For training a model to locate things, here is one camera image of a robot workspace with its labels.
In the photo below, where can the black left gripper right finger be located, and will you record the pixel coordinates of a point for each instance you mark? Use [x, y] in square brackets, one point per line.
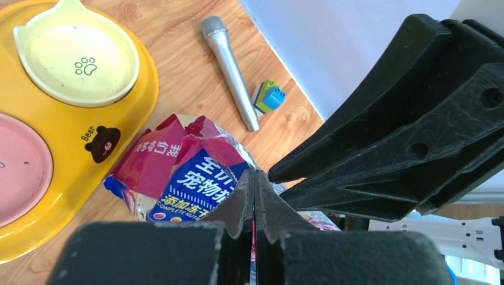
[290, 250]

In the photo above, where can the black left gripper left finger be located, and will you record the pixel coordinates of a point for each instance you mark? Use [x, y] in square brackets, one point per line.
[213, 250]

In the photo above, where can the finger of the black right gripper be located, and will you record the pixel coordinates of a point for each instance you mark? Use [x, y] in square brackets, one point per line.
[453, 147]
[425, 62]

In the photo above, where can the colourful pet food bag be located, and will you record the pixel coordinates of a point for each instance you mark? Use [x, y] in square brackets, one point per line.
[180, 172]

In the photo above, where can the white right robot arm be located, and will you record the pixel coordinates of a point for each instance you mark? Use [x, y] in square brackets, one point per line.
[480, 240]

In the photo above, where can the green blue toy block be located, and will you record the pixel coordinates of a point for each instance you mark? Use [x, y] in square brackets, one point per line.
[267, 97]

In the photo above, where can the yellow double bowl tray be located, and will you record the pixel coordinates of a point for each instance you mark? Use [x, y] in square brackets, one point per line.
[75, 174]

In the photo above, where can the pink cat-shaped bowl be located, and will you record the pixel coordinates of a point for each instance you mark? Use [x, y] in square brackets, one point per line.
[26, 168]

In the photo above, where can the silver microphone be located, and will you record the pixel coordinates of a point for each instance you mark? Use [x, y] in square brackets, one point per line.
[216, 35]

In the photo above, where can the cream cat-shaped bowl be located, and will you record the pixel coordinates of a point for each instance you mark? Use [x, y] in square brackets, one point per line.
[78, 56]

